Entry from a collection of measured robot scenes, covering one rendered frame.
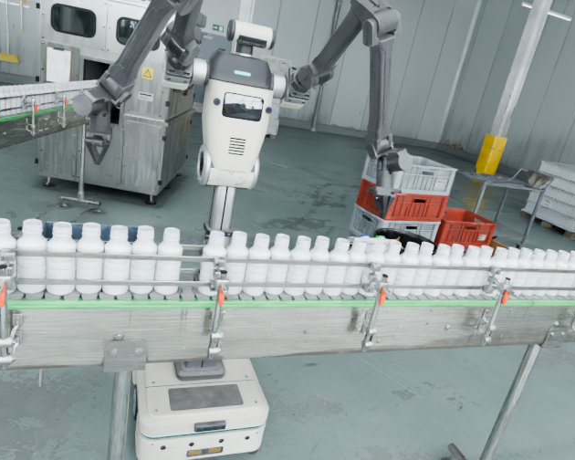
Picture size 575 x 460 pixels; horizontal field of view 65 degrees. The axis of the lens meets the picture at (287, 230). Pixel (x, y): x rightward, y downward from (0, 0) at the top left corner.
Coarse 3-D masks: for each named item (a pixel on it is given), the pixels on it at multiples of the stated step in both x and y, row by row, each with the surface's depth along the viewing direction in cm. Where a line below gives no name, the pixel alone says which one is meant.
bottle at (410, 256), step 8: (408, 248) 135; (416, 248) 134; (408, 256) 135; (416, 256) 136; (416, 264) 135; (400, 272) 137; (408, 272) 136; (400, 280) 137; (408, 280) 137; (392, 288) 139; (400, 288) 138; (408, 288) 138; (400, 296) 139
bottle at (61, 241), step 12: (60, 228) 99; (60, 240) 100; (72, 240) 102; (48, 264) 101; (60, 264) 101; (72, 264) 103; (48, 276) 102; (60, 276) 102; (72, 276) 104; (48, 288) 103; (60, 288) 103; (72, 288) 105
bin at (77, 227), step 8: (48, 224) 154; (72, 224) 156; (80, 224) 157; (48, 232) 155; (72, 232) 157; (80, 232) 158; (104, 232) 161; (128, 232) 164; (136, 232) 165; (104, 240) 162; (128, 240) 165; (40, 376) 119; (40, 384) 120
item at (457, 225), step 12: (444, 216) 429; (456, 216) 434; (468, 216) 432; (480, 216) 419; (444, 228) 381; (456, 228) 387; (468, 228) 431; (480, 228) 398; (492, 228) 402; (444, 240) 387; (456, 240) 392; (468, 240) 397; (480, 240) 403
